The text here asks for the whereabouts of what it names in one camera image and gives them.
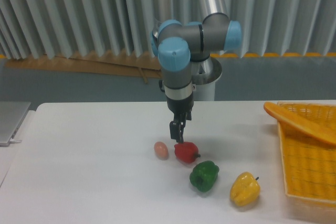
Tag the brown egg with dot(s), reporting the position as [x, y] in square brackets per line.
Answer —
[161, 150]

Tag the yellow bell pepper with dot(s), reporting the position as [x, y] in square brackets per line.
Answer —
[245, 189]

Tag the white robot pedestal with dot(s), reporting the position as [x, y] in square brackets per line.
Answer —
[205, 74]

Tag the silver laptop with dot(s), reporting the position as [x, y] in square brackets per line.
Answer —
[12, 116]

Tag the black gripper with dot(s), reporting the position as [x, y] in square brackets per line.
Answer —
[184, 108]

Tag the orange basket handle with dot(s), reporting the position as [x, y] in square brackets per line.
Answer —
[321, 133]

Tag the yellow woven basket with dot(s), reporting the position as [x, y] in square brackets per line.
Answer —
[308, 165]

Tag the red bell pepper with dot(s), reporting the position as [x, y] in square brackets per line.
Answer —
[187, 152]

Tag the green bell pepper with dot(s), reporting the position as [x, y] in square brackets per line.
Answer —
[204, 176]

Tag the brown cardboard sheet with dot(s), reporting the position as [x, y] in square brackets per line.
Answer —
[144, 66]

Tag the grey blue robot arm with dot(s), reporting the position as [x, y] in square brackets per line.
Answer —
[184, 52]

